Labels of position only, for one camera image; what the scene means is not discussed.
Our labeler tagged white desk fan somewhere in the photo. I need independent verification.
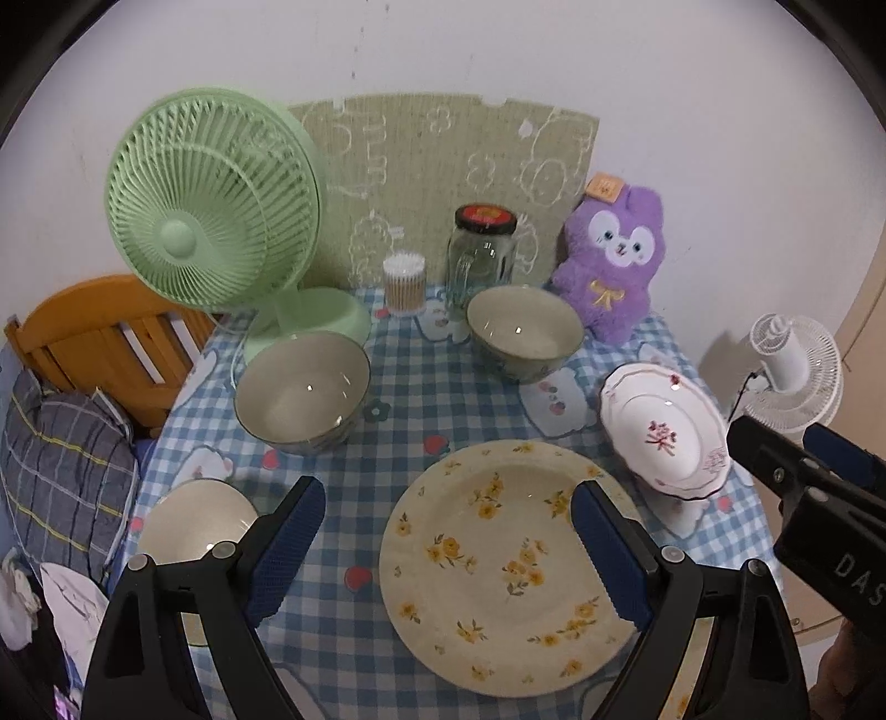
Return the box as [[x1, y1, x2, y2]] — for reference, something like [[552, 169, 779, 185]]
[[744, 313, 844, 437]]

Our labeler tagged wooden bed headboard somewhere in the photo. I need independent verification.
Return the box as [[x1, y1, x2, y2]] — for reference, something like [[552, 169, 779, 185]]
[[3, 275, 219, 437]]

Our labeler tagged large cream ceramic bowl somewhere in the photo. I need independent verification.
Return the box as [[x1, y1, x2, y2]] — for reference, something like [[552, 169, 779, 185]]
[[466, 285, 586, 384], [233, 331, 373, 456]]

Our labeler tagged black fan cable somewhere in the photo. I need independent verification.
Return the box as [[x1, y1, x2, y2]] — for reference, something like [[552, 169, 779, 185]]
[[727, 370, 766, 423]]

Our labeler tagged cotton swab container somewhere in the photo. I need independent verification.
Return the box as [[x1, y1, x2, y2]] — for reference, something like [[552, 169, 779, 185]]
[[383, 253, 428, 317]]

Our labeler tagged green woven wall mat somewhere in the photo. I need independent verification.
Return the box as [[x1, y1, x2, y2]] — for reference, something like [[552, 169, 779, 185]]
[[287, 93, 602, 288]]

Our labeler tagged green desk fan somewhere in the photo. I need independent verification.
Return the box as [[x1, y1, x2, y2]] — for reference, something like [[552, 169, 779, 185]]
[[105, 86, 373, 361]]

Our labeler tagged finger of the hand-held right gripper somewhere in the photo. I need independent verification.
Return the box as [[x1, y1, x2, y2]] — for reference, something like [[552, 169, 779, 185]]
[[727, 414, 832, 513], [803, 422, 886, 500]]

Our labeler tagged white plate with red flower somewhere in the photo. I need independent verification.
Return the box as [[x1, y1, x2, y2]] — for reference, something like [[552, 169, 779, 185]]
[[599, 361, 731, 501]]

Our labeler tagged cream plate with yellow flowers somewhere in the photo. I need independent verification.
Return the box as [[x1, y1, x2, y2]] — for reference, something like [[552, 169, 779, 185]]
[[378, 439, 655, 698]]

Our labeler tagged purple plush rabbit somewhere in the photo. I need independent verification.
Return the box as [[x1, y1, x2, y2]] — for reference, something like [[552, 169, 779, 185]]
[[552, 173, 669, 345]]

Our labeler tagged glass jar red lid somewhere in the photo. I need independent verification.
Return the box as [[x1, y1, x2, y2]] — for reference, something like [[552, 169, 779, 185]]
[[445, 204, 520, 320]]

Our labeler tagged beige plate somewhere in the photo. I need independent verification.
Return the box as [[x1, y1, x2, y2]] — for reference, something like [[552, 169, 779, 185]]
[[135, 477, 260, 648]]

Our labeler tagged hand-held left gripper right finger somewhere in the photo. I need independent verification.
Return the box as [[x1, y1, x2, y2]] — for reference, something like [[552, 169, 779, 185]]
[[569, 479, 811, 720]]

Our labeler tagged white cloth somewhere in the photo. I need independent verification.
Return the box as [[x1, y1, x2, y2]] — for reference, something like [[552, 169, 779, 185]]
[[40, 562, 108, 693]]

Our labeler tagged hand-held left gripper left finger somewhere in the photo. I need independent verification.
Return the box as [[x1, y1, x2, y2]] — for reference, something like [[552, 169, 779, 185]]
[[81, 475, 326, 720]]

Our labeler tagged blue checked tablecloth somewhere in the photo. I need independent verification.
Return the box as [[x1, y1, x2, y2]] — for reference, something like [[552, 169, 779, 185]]
[[128, 284, 772, 720]]

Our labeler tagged grey plaid pillow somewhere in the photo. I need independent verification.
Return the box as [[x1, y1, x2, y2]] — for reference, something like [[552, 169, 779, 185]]
[[0, 370, 143, 583]]

